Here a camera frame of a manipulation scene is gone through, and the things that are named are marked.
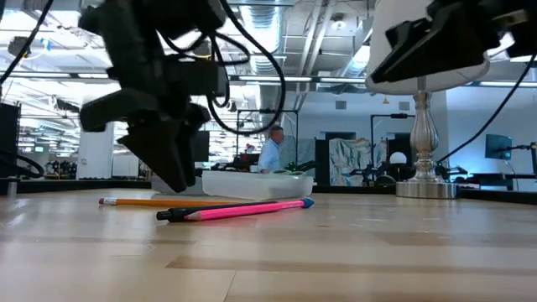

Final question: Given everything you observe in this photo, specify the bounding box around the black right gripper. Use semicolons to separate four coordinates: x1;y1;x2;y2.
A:
371;0;537;84

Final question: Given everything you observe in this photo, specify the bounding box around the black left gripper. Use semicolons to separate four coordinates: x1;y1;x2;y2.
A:
79;56;227;194

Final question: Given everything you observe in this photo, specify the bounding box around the orange pencil pink eraser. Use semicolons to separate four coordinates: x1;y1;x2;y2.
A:
98;197;245;209

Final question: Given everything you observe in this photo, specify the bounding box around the black pen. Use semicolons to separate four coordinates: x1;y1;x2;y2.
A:
155;200;280;223

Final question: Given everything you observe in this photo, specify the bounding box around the clear plastic supply box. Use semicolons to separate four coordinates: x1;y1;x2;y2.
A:
201;169;315;200

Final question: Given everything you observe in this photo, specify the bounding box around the pink pencil blue eraser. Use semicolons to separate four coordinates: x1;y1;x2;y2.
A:
184;197;315;222

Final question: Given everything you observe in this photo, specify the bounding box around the black computer monitor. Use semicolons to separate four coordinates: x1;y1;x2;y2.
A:
192;130;211;163

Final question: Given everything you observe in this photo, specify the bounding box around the white cabinet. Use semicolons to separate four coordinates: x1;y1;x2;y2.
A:
112;154;140;179

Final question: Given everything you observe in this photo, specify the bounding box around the white pillar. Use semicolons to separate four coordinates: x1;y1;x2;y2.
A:
77;121;116;180

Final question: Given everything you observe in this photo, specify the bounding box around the white shade silver table lamp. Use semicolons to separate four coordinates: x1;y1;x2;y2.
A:
364;0;491;200

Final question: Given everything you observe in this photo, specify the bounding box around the person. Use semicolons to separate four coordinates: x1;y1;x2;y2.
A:
258;124;287;174

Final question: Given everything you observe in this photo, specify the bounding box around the blue lit monitor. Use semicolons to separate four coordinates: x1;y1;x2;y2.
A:
485;133;514;161

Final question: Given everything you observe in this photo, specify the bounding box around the pale patterned cloth panel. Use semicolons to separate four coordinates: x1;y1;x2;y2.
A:
329;138;389;187

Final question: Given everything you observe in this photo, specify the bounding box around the black cabinet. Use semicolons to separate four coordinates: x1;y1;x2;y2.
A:
0;102;22;180

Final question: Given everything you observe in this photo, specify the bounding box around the right arm long black cable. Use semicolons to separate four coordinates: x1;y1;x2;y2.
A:
437;54;537;164

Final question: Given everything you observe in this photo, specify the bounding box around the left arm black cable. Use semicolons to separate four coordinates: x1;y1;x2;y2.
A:
159;0;287;136

